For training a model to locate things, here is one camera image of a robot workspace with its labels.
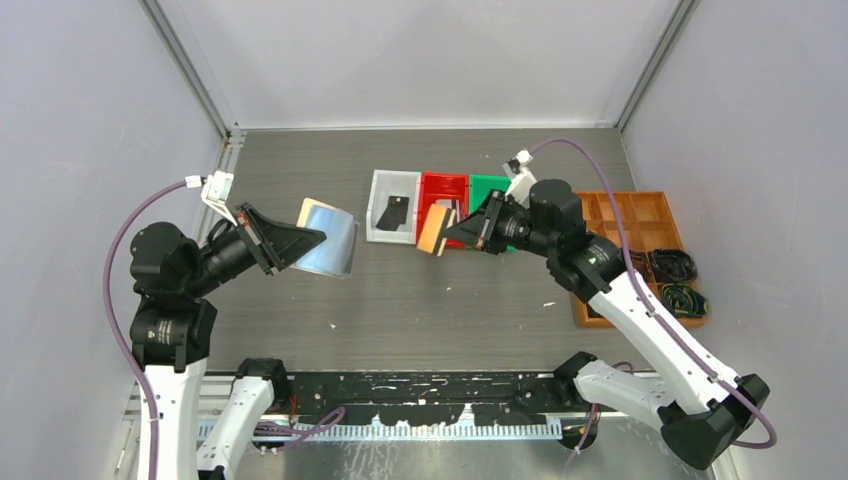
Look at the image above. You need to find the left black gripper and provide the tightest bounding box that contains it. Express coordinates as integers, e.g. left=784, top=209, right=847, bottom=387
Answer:
left=184, top=198, right=325, bottom=293

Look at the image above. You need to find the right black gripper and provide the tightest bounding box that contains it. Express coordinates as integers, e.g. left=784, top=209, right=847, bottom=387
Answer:
left=445, top=188, right=557, bottom=257

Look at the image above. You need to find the orange credit card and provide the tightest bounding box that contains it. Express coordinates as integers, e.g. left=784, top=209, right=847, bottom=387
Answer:
left=416, top=203, right=456, bottom=256

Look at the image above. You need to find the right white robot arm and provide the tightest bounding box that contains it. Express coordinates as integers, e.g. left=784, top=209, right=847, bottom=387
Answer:
left=443, top=179, right=776, bottom=470

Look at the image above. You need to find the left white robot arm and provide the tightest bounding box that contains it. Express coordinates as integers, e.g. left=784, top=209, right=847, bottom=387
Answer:
left=130, top=203, right=326, bottom=479

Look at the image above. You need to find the black card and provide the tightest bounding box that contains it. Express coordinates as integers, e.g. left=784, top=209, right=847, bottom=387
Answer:
left=375, top=195, right=409, bottom=231

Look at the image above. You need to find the green plastic bin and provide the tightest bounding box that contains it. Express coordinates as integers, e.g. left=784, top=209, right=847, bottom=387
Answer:
left=466, top=175, right=524, bottom=255

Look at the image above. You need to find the red plastic bin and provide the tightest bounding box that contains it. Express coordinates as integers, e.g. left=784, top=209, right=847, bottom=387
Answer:
left=416, top=172, right=470, bottom=240

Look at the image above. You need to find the white plastic bin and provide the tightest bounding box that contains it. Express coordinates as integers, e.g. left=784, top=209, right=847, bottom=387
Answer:
left=366, top=169, right=421, bottom=245

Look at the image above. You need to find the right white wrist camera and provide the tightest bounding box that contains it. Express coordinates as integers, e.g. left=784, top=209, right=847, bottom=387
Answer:
left=502, top=149, right=537, bottom=208

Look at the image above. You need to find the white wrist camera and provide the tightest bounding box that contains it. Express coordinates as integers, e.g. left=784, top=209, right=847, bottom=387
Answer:
left=502, top=149, right=537, bottom=208
left=184, top=170, right=236, bottom=225

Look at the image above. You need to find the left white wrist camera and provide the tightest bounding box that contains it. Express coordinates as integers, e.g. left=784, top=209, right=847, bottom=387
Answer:
left=184, top=170, right=236, bottom=225

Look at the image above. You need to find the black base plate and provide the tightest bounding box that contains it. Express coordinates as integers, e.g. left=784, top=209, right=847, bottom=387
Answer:
left=227, top=370, right=622, bottom=429

